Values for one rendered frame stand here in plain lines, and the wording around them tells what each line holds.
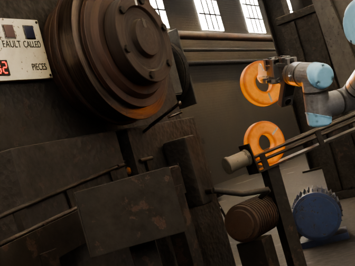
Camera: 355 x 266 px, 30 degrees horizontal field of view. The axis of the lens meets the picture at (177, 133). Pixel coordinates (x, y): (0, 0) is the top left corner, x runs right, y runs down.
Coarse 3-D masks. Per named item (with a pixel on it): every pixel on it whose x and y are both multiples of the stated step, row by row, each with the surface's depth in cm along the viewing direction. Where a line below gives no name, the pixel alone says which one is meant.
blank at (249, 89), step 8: (256, 64) 224; (248, 72) 223; (256, 72) 224; (240, 80) 224; (248, 80) 222; (248, 88) 221; (256, 88) 223; (272, 88) 225; (248, 96) 222; (256, 96) 222; (264, 96) 223; (272, 96) 224; (256, 104) 224; (264, 104) 223
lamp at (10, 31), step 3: (3, 27) 183; (6, 27) 184; (9, 27) 185; (12, 27) 186; (6, 30) 184; (9, 30) 185; (12, 30) 186; (6, 33) 184; (9, 33) 184; (12, 33) 185; (6, 36) 183; (9, 36) 184; (12, 36) 185; (15, 36) 186
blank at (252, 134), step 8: (248, 128) 233; (256, 128) 231; (264, 128) 232; (272, 128) 234; (248, 136) 229; (256, 136) 231; (272, 136) 234; (280, 136) 235; (256, 144) 230; (272, 144) 235; (280, 144) 234; (256, 152) 229; (272, 152) 232; (272, 160) 232
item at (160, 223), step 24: (168, 168) 137; (96, 192) 136; (120, 192) 136; (144, 192) 136; (168, 192) 136; (96, 216) 135; (120, 216) 136; (144, 216) 136; (168, 216) 136; (96, 240) 135; (120, 240) 135; (144, 240) 136; (144, 264) 148
